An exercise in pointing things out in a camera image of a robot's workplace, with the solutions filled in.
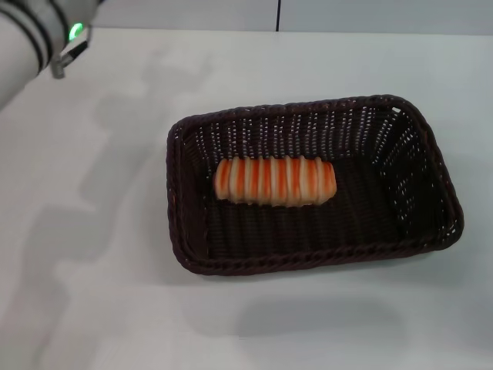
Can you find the orange striped bread loaf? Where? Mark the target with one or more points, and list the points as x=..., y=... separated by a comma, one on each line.
x=269, y=181

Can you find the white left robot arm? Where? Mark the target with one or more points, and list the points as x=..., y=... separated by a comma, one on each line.
x=15, y=50

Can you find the dark brown wicker basket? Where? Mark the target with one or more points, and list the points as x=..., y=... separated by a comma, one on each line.
x=308, y=239

